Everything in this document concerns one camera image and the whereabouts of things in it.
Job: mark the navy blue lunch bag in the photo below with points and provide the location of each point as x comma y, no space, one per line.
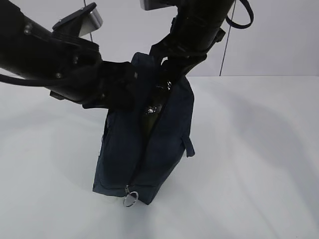
128,162

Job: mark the green cucumber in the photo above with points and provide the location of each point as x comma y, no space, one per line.
152,110

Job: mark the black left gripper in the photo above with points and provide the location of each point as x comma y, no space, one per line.
91,81

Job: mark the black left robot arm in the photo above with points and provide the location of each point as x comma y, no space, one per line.
25,49

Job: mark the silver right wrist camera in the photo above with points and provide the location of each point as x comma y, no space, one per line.
155,4

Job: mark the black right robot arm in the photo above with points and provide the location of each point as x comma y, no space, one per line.
200,4

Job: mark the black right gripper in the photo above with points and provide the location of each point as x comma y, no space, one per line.
193,33

